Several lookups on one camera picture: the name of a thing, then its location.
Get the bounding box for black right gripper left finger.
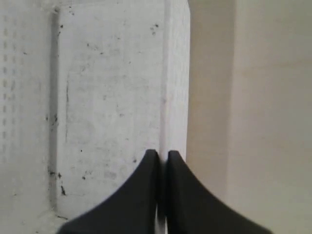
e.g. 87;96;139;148
58;149;160;234

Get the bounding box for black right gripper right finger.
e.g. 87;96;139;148
166;151;271;234

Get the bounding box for white plastic lattice basket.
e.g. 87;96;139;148
0;0;191;234

